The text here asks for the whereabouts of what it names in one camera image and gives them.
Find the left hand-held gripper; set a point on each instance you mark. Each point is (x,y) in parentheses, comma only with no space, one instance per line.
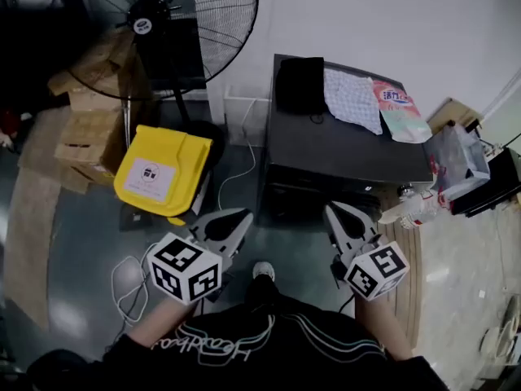
(185,269)

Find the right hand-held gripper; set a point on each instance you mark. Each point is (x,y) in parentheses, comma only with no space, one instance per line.
(376,271)

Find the black washing machine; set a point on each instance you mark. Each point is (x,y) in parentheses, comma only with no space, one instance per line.
(346,153)

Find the person's left forearm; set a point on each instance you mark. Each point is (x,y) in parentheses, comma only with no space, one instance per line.
(163,320)

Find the person's right forearm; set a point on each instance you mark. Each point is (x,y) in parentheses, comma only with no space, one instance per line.
(380,328)

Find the pink and green detergent bag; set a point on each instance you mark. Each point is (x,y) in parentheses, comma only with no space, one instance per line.
(401,114)

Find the person's grey shoe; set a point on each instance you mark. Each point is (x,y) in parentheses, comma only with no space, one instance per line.
(264,270)

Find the grey bin body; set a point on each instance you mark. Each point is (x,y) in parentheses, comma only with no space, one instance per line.
(201,196)

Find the person's black trouser leg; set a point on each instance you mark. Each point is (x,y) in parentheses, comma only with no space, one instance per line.
(262,295)

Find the clear plastic bottle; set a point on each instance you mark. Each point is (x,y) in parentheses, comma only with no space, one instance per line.
(421,208)

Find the yellow bin lid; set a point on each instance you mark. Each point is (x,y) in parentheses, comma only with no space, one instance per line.
(158,165)

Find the person's black shirt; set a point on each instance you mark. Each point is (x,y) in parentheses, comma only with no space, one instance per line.
(277,352)

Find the white patterned cloth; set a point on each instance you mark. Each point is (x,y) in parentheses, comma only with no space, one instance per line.
(352,98)

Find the clear plastic bag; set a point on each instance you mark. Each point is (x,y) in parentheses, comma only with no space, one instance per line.
(458,157)

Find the black cloth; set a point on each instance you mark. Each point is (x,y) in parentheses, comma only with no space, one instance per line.
(300,86)

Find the black box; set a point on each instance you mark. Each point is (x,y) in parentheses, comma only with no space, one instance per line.
(492,177)

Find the brown cardboard box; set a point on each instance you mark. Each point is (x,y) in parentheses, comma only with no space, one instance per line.
(89,137)

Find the white round discs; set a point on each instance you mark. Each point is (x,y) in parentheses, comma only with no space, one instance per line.
(504,332)

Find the cardboard sheet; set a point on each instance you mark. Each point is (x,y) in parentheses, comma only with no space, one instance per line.
(30,218)

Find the flattened cardboard box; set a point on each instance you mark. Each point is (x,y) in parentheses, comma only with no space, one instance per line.
(99,67)

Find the black pedestal fan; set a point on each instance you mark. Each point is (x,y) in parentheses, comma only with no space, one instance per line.
(163,23)

